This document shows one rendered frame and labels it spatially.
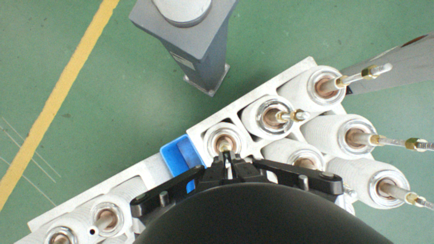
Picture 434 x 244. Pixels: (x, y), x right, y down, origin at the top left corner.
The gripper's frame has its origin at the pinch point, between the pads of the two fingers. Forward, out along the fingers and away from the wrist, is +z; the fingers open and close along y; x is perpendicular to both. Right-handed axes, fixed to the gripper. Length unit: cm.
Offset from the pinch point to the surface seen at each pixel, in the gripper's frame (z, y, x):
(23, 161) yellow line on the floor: 35, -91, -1
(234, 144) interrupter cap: 9.9, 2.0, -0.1
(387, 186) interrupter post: 9.3, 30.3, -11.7
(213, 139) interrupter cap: 9.8, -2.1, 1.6
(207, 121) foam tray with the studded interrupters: 17.2, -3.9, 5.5
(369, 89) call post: 15.6, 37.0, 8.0
